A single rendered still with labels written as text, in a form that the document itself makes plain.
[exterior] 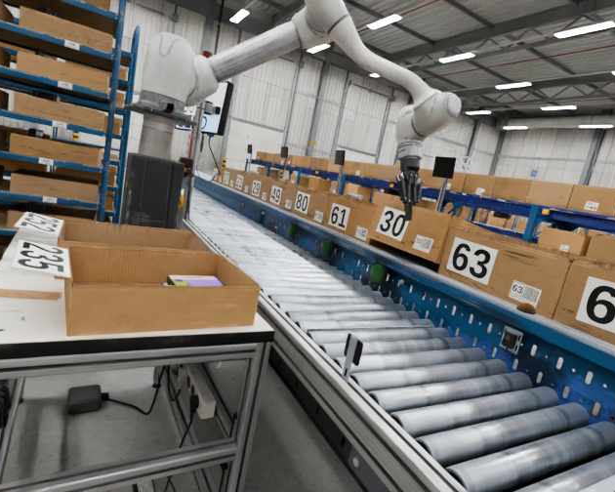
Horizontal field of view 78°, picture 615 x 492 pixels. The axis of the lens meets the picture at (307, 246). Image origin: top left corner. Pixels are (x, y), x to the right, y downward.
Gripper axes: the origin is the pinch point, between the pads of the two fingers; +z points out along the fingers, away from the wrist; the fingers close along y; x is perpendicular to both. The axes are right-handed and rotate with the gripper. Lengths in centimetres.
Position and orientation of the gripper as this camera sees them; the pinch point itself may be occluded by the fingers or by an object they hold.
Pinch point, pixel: (410, 212)
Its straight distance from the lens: 150.2
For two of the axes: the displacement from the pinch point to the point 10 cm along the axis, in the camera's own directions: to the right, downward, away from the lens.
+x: 5.0, -0.9, -8.6
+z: -0.3, 9.9, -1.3
